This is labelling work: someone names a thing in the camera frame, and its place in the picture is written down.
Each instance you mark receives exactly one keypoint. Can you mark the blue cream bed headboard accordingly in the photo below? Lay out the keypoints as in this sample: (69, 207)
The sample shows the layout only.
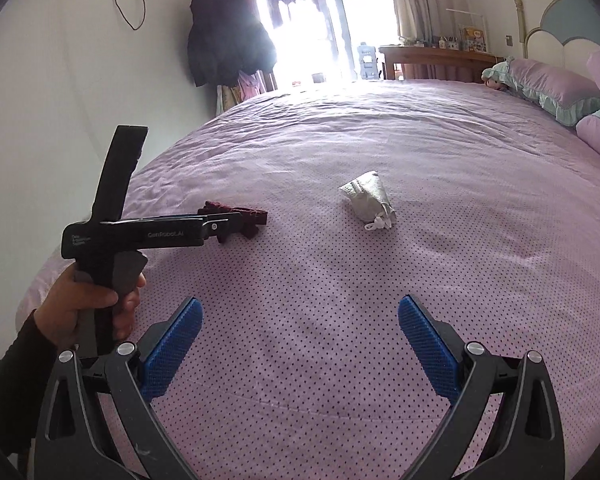
(564, 20)

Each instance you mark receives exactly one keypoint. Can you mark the person's left forearm black sleeve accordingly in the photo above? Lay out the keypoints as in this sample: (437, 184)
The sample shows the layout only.
(24, 372)

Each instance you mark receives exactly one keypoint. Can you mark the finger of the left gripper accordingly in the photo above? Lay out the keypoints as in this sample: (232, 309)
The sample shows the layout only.
(221, 226)

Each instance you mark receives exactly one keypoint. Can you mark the colourful box on desk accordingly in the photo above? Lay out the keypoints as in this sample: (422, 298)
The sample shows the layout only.
(474, 40)

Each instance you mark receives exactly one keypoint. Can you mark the grey white pouch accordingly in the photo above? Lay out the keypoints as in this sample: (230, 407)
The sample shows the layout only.
(370, 201)

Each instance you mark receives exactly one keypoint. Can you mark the purple dotted bed sheet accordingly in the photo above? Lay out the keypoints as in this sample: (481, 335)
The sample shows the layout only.
(300, 370)

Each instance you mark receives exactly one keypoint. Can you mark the person's left hand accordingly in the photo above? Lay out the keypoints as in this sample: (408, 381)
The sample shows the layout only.
(58, 317)

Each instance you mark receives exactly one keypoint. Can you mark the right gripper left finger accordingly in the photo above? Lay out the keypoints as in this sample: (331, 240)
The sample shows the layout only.
(73, 440)

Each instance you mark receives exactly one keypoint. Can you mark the dark red cloth scrunchie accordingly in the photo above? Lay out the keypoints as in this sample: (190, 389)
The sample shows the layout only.
(252, 219)

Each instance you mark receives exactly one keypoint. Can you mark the sliding glass balcony door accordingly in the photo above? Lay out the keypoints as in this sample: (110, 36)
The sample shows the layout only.
(331, 41)

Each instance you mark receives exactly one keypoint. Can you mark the dark coats hanging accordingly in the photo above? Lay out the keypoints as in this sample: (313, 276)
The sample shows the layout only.
(227, 39)

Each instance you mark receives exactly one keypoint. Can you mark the wooden desk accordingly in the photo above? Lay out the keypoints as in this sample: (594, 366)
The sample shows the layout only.
(433, 63)

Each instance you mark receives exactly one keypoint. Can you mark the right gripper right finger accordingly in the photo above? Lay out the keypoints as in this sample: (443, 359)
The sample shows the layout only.
(526, 439)

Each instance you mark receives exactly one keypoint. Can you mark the purple pillow with teal frill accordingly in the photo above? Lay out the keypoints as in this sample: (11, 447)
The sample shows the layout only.
(567, 96)

